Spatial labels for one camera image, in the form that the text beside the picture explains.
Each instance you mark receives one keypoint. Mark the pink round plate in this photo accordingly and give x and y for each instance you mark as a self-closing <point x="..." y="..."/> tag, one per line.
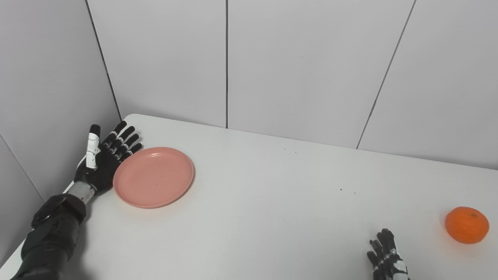
<point x="153" y="178"/>

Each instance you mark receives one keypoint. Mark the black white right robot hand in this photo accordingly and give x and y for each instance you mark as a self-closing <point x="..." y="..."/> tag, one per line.
<point x="387" y="260"/>

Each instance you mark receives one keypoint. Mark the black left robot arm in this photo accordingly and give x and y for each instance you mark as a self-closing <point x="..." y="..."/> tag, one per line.
<point x="54" y="233"/>

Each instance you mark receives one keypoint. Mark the orange fruit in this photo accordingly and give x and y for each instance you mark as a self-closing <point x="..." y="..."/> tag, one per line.
<point x="467" y="225"/>

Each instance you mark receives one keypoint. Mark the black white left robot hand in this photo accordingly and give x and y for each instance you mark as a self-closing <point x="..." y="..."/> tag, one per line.
<point x="101" y="169"/>

